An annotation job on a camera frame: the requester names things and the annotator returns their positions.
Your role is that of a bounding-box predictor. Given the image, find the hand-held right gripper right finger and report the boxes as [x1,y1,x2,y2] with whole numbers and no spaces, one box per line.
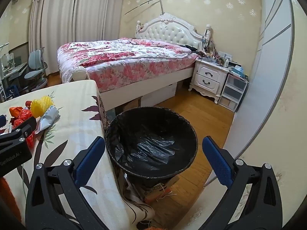
[199,136,283,230]

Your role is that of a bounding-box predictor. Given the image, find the nightstand clutter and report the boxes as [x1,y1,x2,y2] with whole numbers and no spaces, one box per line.
[200,38,234,66]

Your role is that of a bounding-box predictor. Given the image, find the white nightstand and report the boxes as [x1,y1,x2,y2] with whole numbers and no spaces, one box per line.
[189,58,231,105]

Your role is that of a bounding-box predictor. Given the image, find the white sliding wardrobe door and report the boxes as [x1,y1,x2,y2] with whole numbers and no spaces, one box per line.
[204,0,296,188]

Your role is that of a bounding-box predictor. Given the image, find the small orange paper wad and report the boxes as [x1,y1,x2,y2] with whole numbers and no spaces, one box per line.
[9,106,24,118]

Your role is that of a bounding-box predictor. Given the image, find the flat cardboard box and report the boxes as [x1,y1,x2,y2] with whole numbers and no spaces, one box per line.
[143,174,181,205]

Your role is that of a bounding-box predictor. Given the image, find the dark clothes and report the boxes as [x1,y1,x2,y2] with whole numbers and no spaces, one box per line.
[179,44,200,53]

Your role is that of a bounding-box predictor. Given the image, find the shiny orange-red wrapper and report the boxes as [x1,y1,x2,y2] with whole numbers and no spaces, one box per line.
[13,109,33,128]
[25,131,37,149]

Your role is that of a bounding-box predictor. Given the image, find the light blue box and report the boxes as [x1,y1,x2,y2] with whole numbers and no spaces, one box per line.
[231,65,248,77]

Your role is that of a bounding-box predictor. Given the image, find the floral tablecloth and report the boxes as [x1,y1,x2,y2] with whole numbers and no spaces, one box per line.
[0,80,156,230]

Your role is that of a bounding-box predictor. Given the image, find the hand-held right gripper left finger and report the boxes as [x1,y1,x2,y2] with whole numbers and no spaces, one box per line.
[25,136,125,230]

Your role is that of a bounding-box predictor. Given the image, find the yellow foam fruit net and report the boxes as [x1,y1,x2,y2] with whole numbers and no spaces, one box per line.
[41,96,54,110]
[30,99,46,119]

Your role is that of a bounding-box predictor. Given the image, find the grey-blue desk chair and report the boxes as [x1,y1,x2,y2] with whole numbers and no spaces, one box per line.
[24,49,49,88]

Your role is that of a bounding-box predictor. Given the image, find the white study desk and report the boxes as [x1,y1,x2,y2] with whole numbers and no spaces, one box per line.
[0,61,28,94]

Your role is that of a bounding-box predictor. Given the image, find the clear plastic drawer unit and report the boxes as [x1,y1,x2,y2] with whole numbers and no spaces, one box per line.
[218,73,249,113]

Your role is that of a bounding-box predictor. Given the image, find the black trash bin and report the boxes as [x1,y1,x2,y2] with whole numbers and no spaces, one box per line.
[104,107,198,190]

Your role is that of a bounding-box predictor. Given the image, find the white foil pouch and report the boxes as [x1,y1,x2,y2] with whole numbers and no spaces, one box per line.
[36,105,61,134]

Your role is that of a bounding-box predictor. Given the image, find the blue plastic crate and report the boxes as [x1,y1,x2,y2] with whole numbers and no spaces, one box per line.
[5,85,20,99]

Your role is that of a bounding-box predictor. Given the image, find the white storage box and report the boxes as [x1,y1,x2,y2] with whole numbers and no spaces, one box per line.
[141,82,178,107]

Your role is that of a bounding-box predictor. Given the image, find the pink floral duvet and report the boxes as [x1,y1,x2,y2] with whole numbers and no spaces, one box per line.
[57,38,201,93]

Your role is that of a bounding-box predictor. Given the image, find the white tufted bed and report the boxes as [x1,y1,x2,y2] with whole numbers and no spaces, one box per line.
[57,13,212,111]

